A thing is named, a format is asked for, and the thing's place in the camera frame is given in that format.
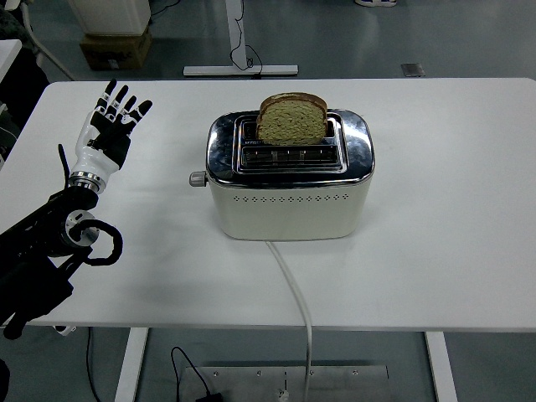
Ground white desk leg with foot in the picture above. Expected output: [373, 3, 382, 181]
[183, 0, 299, 78]

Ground black cable with adapter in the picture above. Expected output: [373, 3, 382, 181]
[170, 346, 225, 402]

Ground white chrome toaster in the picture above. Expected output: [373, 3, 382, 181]
[188, 109, 376, 241]

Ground grey patterned fabric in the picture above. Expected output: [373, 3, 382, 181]
[0, 8, 28, 48]

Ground white chair frame tube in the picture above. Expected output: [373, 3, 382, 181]
[20, 0, 77, 81]

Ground brown cardboard box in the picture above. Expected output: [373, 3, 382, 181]
[79, 25, 153, 71]

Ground white side table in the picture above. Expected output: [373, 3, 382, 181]
[0, 39, 23, 85]

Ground grey metal plate with screws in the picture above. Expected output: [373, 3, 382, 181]
[183, 365, 390, 402]

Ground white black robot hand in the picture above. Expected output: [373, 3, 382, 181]
[70, 79, 153, 180]

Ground thin black hanging cable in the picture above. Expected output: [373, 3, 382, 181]
[85, 327, 101, 402]

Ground brown bread slice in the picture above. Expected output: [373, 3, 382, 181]
[255, 91, 329, 147]

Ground white toaster power cord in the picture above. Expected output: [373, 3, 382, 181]
[263, 239, 315, 397]

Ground thin black cable on leg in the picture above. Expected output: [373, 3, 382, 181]
[229, 0, 264, 80]

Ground white table leg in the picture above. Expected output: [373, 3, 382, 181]
[424, 331, 459, 402]
[113, 327, 150, 402]

